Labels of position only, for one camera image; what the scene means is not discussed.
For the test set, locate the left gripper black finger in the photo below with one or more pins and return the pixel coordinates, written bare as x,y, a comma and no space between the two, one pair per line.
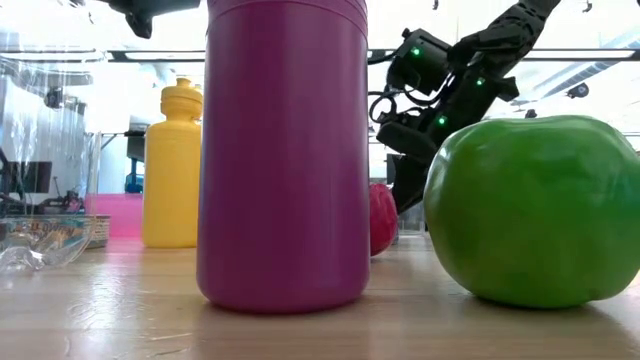
175,4
139,25

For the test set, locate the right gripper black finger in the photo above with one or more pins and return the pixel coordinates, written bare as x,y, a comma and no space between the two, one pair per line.
407,170

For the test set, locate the purple plastic water bottle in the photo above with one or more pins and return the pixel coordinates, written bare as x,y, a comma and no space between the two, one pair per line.
285,150

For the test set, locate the yellow plastic water bottle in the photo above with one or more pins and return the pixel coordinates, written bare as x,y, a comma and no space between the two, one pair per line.
172,175

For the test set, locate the clear plastic water bottle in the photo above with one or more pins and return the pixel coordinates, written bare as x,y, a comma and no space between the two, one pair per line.
45,150

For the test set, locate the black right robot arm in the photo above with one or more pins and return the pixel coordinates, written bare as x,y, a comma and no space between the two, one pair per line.
505,30

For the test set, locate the black overhead light bar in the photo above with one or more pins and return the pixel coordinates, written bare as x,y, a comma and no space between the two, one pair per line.
116,55

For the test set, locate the large red toy strawberry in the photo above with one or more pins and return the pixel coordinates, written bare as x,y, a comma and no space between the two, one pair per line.
382,220

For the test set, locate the green toy apple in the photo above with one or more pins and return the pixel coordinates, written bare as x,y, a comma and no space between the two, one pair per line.
535,210

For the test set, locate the pink plastic tray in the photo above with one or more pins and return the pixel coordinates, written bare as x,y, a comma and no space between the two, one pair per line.
117,215

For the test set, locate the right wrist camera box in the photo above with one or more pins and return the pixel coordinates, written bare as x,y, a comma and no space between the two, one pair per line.
417,62

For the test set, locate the black hanging ceiling camera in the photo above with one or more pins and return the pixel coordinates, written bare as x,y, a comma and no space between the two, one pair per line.
578,90

